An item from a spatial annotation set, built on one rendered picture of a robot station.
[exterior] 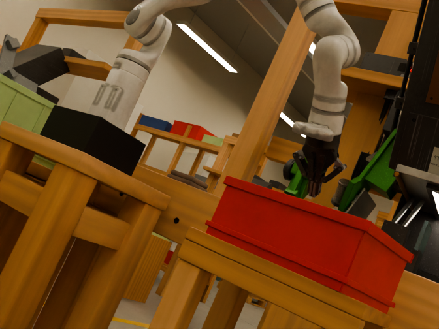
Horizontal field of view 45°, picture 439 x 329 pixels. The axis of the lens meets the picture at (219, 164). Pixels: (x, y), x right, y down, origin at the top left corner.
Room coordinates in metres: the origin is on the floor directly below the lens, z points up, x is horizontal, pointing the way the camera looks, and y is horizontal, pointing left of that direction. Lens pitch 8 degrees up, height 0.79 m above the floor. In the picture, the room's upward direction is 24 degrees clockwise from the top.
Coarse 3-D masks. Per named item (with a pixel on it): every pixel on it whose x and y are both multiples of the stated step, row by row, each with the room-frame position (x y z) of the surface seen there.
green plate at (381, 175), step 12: (396, 132) 1.38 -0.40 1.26; (384, 144) 1.39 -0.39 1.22; (384, 156) 1.40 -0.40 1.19; (372, 168) 1.40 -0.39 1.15; (384, 168) 1.39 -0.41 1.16; (372, 180) 1.40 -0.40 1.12; (384, 180) 1.38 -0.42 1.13; (360, 192) 1.45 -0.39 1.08; (384, 192) 1.39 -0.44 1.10; (396, 192) 1.44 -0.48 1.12
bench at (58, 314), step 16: (80, 240) 1.52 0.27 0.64; (80, 256) 1.51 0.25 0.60; (96, 256) 1.49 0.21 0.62; (64, 272) 1.52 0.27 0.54; (80, 272) 1.49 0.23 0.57; (64, 288) 1.51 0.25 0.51; (80, 288) 1.49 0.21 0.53; (48, 304) 1.52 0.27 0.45; (64, 304) 1.50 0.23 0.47; (48, 320) 1.51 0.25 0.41; (64, 320) 1.49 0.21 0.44
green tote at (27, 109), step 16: (0, 80) 1.35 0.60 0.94; (0, 96) 1.37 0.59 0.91; (16, 96) 1.39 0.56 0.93; (32, 96) 1.42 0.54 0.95; (0, 112) 1.38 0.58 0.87; (16, 112) 1.41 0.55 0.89; (32, 112) 1.44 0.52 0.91; (48, 112) 1.47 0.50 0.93; (32, 128) 1.45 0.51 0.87; (32, 160) 1.48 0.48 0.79; (48, 160) 1.51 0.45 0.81
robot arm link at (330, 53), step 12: (336, 36) 1.01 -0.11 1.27; (324, 48) 1.00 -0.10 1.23; (336, 48) 0.99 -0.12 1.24; (312, 60) 1.05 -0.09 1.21; (324, 60) 1.01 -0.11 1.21; (336, 60) 1.00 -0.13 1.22; (324, 72) 1.03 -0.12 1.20; (336, 72) 1.02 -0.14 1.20; (324, 84) 1.05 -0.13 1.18; (336, 84) 1.03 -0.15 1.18; (324, 96) 1.06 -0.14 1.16; (336, 96) 1.05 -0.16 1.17; (324, 108) 1.07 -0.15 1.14; (336, 108) 1.06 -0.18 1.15
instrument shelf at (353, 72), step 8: (344, 72) 1.76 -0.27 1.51; (352, 72) 1.74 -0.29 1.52; (360, 72) 1.73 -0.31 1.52; (368, 72) 1.72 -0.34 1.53; (376, 72) 1.70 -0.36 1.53; (344, 80) 1.80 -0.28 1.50; (352, 80) 1.77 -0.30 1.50; (360, 80) 1.74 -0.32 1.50; (368, 80) 1.71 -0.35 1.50; (376, 80) 1.70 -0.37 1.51; (384, 80) 1.69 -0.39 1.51; (392, 80) 1.67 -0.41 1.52; (400, 80) 1.66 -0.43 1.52; (408, 80) 1.65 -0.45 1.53; (352, 88) 1.84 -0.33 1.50; (360, 88) 1.81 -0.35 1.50; (368, 88) 1.77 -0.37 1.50; (376, 88) 1.74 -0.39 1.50; (384, 88) 1.72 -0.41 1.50; (392, 88) 1.69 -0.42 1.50; (400, 88) 1.66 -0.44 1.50; (352, 96) 1.91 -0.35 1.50; (376, 96) 1.81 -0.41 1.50
